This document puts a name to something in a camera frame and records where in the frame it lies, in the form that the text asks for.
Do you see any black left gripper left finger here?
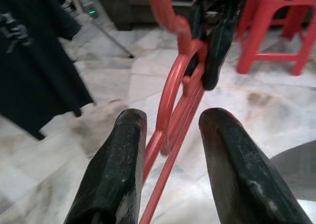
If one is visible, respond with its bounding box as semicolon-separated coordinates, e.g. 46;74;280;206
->
63;108;148;224

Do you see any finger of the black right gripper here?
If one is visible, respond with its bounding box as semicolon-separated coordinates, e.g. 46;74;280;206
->
203;18;235;91
191;1;205;40

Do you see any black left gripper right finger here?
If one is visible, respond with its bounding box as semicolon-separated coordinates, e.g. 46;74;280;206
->
198;107;313;224

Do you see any red plastic hanger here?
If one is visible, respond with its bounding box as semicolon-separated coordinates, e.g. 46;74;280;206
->
138;0;210;224

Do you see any dark grey fabric sofa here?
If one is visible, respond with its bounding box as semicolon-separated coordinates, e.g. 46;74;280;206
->
95;0;316;32

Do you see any red plastic stool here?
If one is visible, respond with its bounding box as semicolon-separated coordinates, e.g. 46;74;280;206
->
234;0;316;76

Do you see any silver metal clothes rack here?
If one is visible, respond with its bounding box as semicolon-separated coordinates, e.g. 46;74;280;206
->
66;0;135;59

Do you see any grey floor power strip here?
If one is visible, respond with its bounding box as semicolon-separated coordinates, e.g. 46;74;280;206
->
80;0;102;21

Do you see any black shirt large logo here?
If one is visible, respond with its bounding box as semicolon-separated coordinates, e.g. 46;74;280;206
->
0;0;96;141

